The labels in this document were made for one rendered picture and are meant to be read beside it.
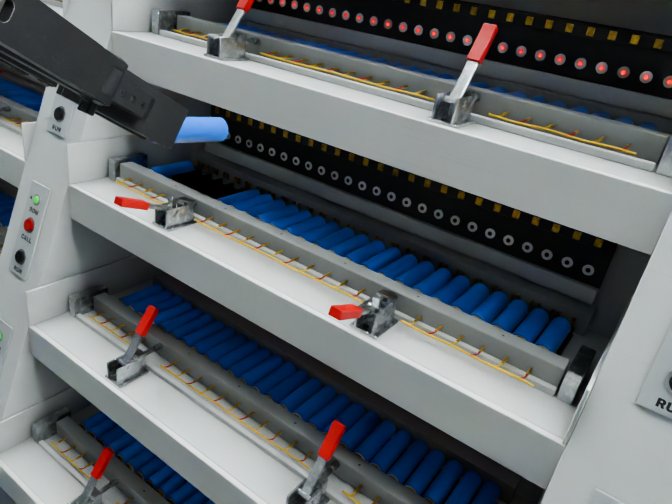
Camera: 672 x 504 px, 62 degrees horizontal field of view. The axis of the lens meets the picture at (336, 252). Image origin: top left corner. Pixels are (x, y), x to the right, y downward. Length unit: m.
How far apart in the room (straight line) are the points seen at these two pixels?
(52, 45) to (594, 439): 0.40
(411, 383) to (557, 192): 0.19
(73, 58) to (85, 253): 0.53
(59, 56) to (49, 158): 0.50
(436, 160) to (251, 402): 0.33
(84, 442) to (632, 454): 0.66
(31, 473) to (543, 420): 0.65
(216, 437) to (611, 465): 0.38
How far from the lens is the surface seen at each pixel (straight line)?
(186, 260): 0.61
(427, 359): 0.48
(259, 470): 0.61
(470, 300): 0.55
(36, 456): 0.89
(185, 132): 0.42
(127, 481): 0.81
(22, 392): 0.87
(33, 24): 0.29
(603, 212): 0.45
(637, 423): 0.44
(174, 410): 0.67
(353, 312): 0.45
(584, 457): 0.45
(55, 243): 0.78
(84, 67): 0.31
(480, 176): 0.47
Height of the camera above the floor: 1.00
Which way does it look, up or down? 8 degrees down
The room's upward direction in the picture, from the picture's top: 20 degrees clockwise
